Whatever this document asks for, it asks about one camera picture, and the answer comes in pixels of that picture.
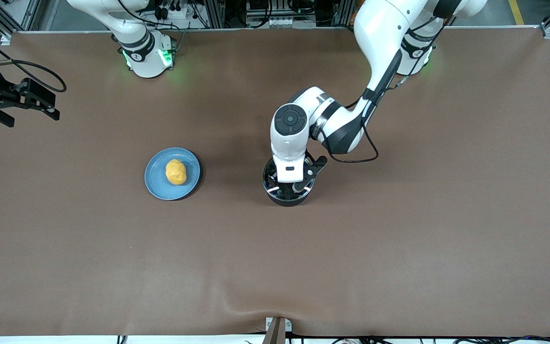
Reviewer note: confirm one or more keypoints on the yellow potato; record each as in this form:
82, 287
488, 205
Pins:
175, 172

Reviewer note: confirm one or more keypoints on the glass lid with blue knob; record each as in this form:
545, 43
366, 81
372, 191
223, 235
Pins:
269, 186

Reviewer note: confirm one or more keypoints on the metal bracket with wooden strip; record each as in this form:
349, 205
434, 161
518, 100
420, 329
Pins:
277, 330

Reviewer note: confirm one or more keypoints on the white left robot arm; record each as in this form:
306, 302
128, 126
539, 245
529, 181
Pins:
380, 33

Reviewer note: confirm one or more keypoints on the white power strip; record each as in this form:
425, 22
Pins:
177, 10

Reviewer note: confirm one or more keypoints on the grey control box with plugs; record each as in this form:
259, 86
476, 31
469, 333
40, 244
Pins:
280, 14

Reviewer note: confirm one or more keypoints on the brown table mat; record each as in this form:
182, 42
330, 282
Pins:
275, 267

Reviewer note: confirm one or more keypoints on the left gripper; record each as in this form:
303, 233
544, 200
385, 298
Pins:
271, 181

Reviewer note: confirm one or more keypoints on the blue round plate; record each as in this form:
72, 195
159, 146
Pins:
156, 179

